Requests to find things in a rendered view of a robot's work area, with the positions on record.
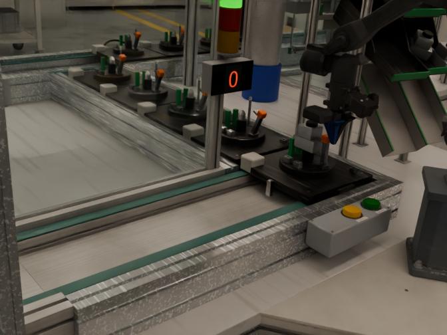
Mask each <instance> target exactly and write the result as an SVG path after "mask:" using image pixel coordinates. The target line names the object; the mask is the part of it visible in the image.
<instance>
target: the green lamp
mask: <svg viewBox="0 0 447 335"><path fill-rule="evenodd" d="M220 6H221V7H227V8H241V7H242V0H220Z"/></svg>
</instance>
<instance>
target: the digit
mask: <svg viewBox="0 0 447 335"><path fill-rule="evenodd" d="M241 68H242V64H236V65H230V66H226V71H225V90H224V92H227V91H232V90H239V89H240V84H241Z"/></svg>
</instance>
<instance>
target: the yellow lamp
mask: <svg viewBox="0 0 447 335"><path fill-rule="evenodd" d="M239 34H240V31H223V30H219V29H218V41H217V52H219V53H226V54H235V53H238V51H239Z"/></svg>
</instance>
